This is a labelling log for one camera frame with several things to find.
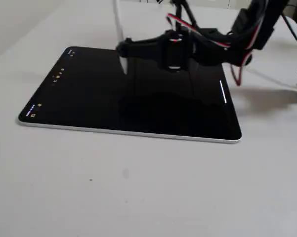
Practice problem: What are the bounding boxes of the black screen tablet silver edge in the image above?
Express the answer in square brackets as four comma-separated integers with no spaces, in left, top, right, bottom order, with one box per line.
[17,46,243,145]

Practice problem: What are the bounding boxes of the white stylus pencil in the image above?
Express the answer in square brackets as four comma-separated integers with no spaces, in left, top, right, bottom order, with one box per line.
[112,0,129,75]

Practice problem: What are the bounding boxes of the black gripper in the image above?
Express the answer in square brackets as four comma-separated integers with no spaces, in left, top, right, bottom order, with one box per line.
[115,27,229,67]

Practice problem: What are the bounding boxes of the black red white cable bundle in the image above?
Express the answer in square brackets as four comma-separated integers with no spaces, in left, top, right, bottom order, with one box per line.
[166,0,265,86]

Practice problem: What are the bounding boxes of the thin black cable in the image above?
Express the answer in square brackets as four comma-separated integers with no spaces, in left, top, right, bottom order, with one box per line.
[279,12,297,54]

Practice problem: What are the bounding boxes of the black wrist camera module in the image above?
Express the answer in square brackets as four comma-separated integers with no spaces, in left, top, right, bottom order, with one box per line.
[164,29,189,73]

